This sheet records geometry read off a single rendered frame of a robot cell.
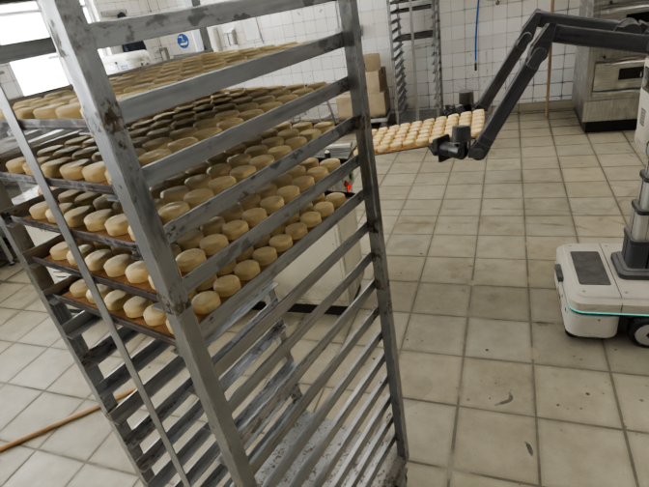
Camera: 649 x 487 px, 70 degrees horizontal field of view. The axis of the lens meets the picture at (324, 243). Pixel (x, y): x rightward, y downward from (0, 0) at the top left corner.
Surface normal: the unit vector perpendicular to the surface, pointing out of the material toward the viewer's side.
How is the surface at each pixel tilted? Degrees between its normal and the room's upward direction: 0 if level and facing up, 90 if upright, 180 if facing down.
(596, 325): 91
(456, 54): 90
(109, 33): 90
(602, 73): 91
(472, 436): 0
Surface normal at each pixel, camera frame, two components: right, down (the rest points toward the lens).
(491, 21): -0.33, 0.49
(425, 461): -0.16, -0.87
